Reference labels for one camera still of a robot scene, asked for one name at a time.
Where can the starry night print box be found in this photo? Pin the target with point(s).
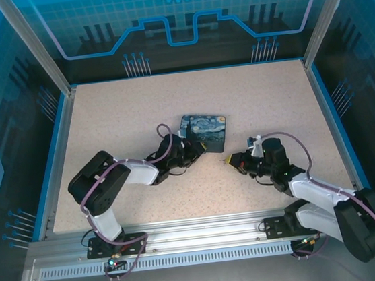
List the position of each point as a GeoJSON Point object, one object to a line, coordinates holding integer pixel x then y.
{"type": "Point", "coordinates": [205, 130]}

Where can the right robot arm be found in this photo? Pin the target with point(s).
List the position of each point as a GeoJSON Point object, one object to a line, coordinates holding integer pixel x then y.
{"type": "Point", "coordinates": [315, 190]}

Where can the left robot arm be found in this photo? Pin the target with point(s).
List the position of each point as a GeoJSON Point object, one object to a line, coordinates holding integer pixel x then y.
{"type": "Point", "coordinates": [140, 173]}

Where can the aluminium mounting beam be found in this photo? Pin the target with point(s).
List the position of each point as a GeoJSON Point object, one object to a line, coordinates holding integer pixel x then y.
{"type": "Point", "coordinates": [201, 230]}

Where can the connector with orange plug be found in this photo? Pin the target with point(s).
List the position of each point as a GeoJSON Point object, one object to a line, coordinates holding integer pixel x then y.
{"type": "Point", "coordinates": [310, 240]}

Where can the connector with green LED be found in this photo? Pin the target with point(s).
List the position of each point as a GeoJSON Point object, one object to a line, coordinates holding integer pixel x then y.
{"type": "Point", "coordinates": [115, 261]}

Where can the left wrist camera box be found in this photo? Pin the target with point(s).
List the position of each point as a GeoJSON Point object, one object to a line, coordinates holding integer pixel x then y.
{"type": "Point", "coordinates": [181, 134]}

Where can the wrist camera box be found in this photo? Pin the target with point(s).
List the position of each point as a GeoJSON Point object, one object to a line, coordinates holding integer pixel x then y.
{"type": "Point", "coordinates": [255, 144]}
{"type": "Point", "coordinates": [181, 134]}

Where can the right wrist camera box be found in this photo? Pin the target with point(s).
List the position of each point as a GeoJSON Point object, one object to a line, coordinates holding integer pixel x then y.
{"type": "Point", "coordinates": [255, 144]}

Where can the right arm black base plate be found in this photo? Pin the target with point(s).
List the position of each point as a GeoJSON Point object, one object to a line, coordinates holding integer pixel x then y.
{"type": "Point", "coordinates": [275, 228]}

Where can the aluminium side rail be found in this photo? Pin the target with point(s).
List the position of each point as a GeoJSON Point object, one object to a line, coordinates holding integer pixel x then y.
{"type": "Point", "coordinates": [61, 134]}
{"type": "Point", "coordinates": [322, 104]}

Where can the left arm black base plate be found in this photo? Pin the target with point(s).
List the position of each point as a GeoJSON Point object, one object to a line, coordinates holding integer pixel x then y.
{"type": "Point", "coordinates": [133, 245]}

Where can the aluminium frame post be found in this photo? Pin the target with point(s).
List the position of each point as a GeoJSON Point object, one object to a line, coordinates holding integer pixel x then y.
{"type": "Point", "coordinates": [325, 13]}
{"type": "Point", "coordinates": [36, 46]}

